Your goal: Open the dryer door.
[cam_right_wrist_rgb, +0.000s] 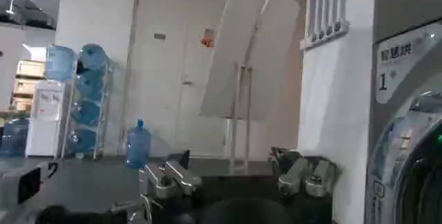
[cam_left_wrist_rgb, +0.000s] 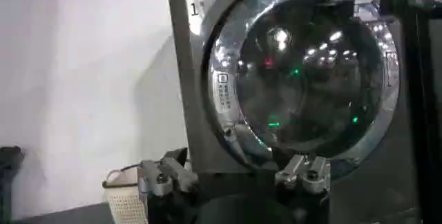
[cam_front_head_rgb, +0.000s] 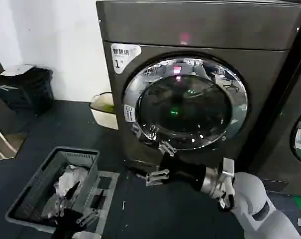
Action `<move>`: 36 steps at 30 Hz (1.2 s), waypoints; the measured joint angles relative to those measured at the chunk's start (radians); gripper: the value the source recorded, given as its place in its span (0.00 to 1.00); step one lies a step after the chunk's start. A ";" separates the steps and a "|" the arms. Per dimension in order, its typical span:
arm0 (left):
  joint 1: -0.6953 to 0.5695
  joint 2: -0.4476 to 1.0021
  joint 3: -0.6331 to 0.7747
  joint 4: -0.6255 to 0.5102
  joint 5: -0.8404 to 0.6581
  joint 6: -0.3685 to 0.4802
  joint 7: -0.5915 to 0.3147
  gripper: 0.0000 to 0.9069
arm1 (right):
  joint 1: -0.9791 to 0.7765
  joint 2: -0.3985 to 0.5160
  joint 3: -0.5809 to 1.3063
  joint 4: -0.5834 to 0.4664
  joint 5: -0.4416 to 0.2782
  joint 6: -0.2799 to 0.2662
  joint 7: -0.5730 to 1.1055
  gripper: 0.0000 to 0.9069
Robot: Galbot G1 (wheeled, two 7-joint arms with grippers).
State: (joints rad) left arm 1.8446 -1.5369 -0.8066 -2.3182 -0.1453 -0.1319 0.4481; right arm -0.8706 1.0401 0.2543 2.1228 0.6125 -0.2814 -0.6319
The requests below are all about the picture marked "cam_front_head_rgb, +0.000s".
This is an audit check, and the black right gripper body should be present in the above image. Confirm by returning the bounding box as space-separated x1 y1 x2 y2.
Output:
159 152 207 193

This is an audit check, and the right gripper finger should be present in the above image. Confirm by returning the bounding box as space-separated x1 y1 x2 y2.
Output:
158 139 178 158
145 168 171 188

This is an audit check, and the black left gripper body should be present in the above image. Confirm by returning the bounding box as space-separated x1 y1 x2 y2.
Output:
53 208 84 239

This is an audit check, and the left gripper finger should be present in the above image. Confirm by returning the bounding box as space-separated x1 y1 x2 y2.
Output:
53 181 82 218
75 190 106 227

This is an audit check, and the white crumpled cloth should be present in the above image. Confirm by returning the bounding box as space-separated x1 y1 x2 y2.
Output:
54 164 90 200

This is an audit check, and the grey plastic laundry basket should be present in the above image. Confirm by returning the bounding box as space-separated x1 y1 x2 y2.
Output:
4 146 120 235

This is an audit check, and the small white door sticker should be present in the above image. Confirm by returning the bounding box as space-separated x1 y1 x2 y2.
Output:
124 104 136 123

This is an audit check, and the white plastic tub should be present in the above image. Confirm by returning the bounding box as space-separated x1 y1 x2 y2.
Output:
90 92 119 130

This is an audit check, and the green cloth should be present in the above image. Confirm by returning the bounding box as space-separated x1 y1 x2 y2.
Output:
100 103 115 113

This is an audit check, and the reflective leaning panel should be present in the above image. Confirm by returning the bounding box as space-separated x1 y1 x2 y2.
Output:
0 94 28 161

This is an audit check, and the grey dryer without label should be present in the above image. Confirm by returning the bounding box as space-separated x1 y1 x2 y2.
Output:
249 32 301 197

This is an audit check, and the white dryer label sticker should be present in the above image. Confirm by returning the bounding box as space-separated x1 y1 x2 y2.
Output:
110 43 142 75

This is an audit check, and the black plastic crate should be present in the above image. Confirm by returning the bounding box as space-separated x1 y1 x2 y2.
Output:
0 65 54 116

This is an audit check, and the grey dryer with white label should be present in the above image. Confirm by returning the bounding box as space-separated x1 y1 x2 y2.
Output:
95 0 301 176

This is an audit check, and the white cardboard sheet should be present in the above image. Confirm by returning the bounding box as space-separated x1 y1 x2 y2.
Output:
0 63 38 77

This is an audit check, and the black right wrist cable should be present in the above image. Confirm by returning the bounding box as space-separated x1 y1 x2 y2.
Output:
217 193 236 212

